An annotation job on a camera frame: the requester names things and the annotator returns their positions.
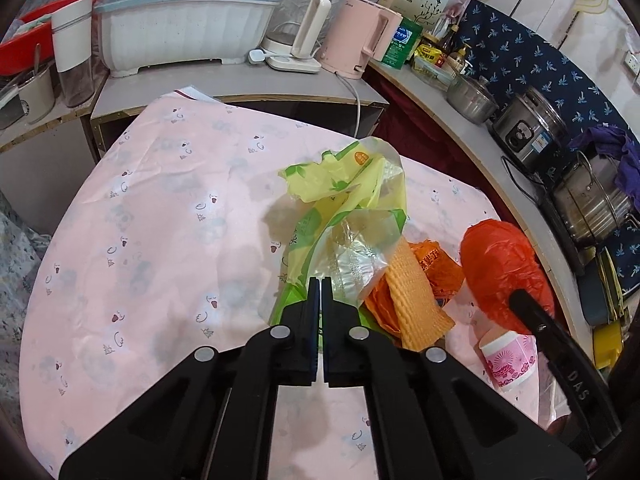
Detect pink patterned paper cup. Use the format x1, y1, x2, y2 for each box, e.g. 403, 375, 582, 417
480, 326, 538, 389

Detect orange printed plastic bag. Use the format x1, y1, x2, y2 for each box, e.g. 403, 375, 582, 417
364, 238, 464, 351

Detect red plastic bag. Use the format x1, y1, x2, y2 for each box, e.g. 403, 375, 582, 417
460, 219, 555, 335

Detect yellow green snack bag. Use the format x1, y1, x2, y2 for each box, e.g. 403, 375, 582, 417
269, 136, 407, 324

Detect orange foam fruit net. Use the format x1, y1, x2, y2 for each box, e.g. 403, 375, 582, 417
385, 237, 454, 351

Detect yellow electric pot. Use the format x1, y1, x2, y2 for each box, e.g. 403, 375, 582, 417
593, 321, 623, 370

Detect stacked blue yellow basins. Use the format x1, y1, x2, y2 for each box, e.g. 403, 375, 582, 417
577, 247, 632, 328

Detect black induction cooktop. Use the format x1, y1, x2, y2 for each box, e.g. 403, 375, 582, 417
538, 188, 597, 276

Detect large steel steamer pot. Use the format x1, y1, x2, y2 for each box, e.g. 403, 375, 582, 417
553, 151, 639, 247

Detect purple cloth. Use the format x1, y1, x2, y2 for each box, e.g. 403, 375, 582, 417
568, 124, 640, 210

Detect silver rice cooker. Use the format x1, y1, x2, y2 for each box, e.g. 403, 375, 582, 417
489, 86, 567, 172

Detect small steel pot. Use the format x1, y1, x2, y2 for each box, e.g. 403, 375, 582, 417
445, 74, 498, 125

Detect yellow label jar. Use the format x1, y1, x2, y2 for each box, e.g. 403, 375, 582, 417
416, 44, 444, 67

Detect white power plug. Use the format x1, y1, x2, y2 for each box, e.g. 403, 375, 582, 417
247, 49, 270, 65

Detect dark sauce bottle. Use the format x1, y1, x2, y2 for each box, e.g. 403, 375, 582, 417
440, 24, 459, 55

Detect green canister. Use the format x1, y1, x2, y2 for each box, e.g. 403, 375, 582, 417
381, 18, 423, 70

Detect pink electric kettle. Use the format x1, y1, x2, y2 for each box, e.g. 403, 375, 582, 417
317, 0, 402, 79

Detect white blender cup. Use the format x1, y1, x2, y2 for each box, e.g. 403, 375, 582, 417
51, 0, 94, 108

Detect white glass kettle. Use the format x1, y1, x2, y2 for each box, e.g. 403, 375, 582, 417
260, 0, 332, 75

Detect red basket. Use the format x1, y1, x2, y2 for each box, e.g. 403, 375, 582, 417
0, 0, 78, 77

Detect white dish rack with lid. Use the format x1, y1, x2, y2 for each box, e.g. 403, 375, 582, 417
94, 0, 280, 77

